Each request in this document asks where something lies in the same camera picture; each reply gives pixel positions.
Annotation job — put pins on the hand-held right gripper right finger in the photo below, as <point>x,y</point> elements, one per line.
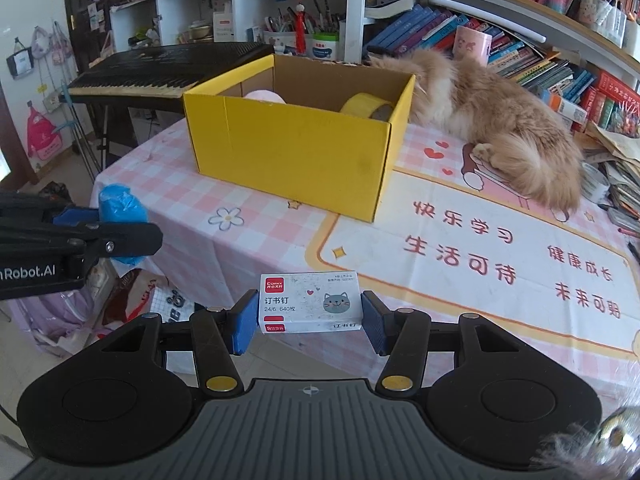
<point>375,325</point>

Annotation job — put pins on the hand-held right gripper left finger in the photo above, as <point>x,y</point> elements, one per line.
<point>243,325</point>

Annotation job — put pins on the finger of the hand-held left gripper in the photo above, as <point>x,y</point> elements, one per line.
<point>115,240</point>
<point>75,215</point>

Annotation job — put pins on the blue plastic packet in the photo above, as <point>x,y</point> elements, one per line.
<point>122,205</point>

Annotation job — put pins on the white staple box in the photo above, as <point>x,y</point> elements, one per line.
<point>310,305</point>

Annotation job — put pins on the yellow cardboard box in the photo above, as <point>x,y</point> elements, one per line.
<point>290,150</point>

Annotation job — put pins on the pink plush paw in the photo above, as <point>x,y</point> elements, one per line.
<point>265,96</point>

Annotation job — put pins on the yellow tape roll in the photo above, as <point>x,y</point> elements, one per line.
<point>362,105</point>

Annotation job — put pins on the red white plastic bag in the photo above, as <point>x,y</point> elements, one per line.
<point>145,300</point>

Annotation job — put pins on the black keyboard stand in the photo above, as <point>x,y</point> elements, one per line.
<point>100,135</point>

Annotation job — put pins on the pink backpack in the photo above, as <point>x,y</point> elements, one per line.
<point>42,132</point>

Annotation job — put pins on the white tote bag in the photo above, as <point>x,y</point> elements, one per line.
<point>20,60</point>

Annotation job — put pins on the pink hanging bag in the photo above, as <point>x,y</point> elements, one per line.
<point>52,45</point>

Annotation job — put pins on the black electronic keyboard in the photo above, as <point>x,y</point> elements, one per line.
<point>165,67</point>

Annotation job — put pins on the dark wooden door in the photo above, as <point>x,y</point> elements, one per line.
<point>85,5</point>

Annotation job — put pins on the fluffy orange cat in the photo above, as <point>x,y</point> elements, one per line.
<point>500,125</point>

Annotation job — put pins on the fuzzy grey object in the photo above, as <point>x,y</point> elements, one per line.
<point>590,450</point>

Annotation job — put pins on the grey tape roll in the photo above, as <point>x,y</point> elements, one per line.
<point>594,182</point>

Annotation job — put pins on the red tassel ornament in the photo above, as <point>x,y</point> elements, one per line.
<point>301,30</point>

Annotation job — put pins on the pile of papers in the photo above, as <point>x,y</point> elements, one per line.
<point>620,170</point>

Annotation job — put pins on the orange white medicine box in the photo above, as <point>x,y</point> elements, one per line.
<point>567,107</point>

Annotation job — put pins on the pink mug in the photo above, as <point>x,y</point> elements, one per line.
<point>472,44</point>

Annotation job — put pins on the row of books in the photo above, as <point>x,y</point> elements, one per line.
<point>430,30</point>

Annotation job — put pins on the white bookshelf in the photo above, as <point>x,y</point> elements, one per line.
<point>355,5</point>

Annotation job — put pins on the thick red dictionary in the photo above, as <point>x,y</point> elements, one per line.
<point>617,87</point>

